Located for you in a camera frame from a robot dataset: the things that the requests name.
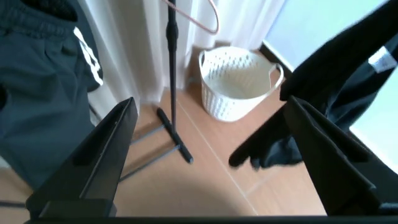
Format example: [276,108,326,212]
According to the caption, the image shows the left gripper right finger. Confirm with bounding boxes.
[283,95,398,217]

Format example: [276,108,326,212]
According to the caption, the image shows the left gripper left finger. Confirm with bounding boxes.
[25,96,139,218]

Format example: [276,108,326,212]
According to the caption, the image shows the black shorts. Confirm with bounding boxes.
[0,0,104,190]

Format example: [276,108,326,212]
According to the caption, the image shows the black garment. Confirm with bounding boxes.
[228,0,398,170]

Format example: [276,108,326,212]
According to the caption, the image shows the pink clothes hanger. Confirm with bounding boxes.
[161,0,220,35]

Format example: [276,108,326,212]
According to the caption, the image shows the white laundry basket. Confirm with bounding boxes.
[198,46,285,123]

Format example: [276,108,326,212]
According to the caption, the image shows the black clothes rack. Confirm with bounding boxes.
[0,0,194,208]

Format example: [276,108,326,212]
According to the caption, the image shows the beige curtain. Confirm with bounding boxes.
[77,0,285,125]

